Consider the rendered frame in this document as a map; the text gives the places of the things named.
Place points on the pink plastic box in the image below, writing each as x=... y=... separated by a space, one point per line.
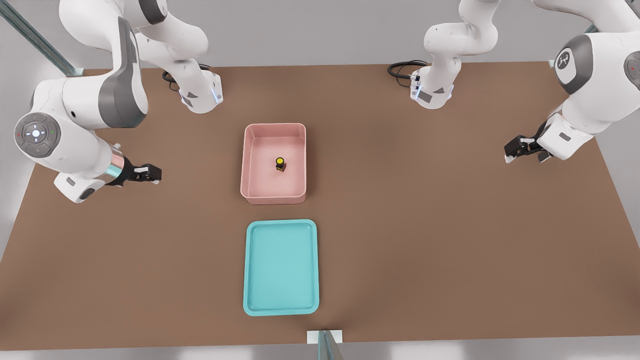
x=274 y=187

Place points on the yellow and black button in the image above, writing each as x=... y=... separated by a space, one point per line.
x=280 y=164

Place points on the pale blue-green tray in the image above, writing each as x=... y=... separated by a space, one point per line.
x=281 y=267

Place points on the silver frame post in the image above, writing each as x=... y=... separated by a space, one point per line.
x=37 y=37
x=590 y=28
x=327 y=346

